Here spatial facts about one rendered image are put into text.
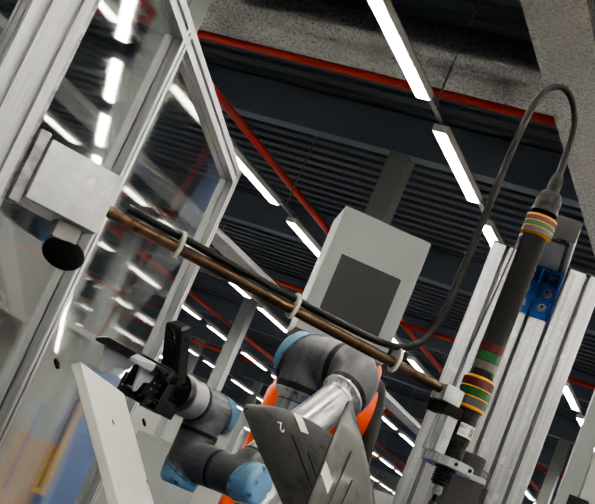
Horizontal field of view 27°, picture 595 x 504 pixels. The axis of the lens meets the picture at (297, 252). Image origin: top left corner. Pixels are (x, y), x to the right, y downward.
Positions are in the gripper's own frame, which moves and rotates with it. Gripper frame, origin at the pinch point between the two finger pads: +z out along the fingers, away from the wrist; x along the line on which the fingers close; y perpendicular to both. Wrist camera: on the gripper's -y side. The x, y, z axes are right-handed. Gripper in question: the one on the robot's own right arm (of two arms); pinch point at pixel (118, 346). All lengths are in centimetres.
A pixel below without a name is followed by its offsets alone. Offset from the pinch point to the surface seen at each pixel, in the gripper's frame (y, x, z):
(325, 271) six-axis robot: -72, 198, -295
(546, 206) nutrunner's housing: -45, -67, 10
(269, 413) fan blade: -3, -52, 22
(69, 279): -5.8, 10.5, 7.8
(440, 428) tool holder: -12, -70, 12
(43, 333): 4.3, 9.2, 7.9
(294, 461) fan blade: 1, -58, 20
